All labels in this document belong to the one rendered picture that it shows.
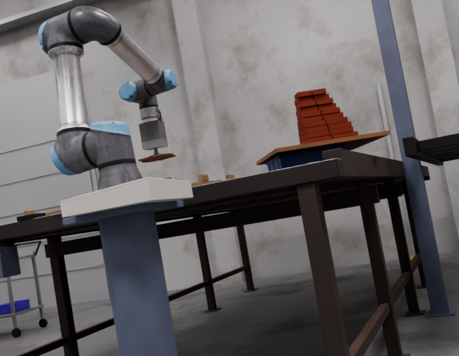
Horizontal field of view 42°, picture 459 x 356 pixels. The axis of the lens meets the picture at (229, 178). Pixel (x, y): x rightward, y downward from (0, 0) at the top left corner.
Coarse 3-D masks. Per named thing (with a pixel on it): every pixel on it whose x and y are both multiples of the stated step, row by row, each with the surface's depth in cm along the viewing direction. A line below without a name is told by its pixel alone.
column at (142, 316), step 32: (64, 224) 174; (128, 224) 174; (128, 256) 173; (160, 256) 180; (128, 288) 173; (160, 288) 176; (128, 320) 172; (160, 320) 174; (128, 352) 172; (160, 352) 173
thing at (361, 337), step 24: (360, 192) 285; (408, 216) 470; (384, 264) 283; (408, 264) 374; (384, 288) 281; (408, 288) 374; (384, 312) 265; (408, 312) 379; (360, 336) 224; (384, 336) 282
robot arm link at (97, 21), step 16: (80, 16) 190; (96, 16) 192; (112, 16) 198; (80, 32) 192; (96, 32) 193; (112, 32) 195; (112, 48) 202; (128, 48) 204; (128, 64) 210; (144, 64) 211; (144, 80) 219; (160, 80) 220; (176, 80) 225
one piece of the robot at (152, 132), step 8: (160, 112) 238; (144, 120) 236; (152, 120) 235; (160, 120) 237; (144, 128) 236; (152, 128) 235; (160, 128) 236; (144, 136) 236; (152, 136) 235; (160, 136) 235; (144, 144) 236; (152, 144) 235; (160, 144) 234
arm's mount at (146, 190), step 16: (96, 192) 163; (112, 192) 162; (128, 192) 160; (144, 192) 158; (160, 192) 164; (176, 192) 173; (192, 192) 184; (64, 208) 167; (80, 208) 165; (96, 208) 163; (112, 208) 166
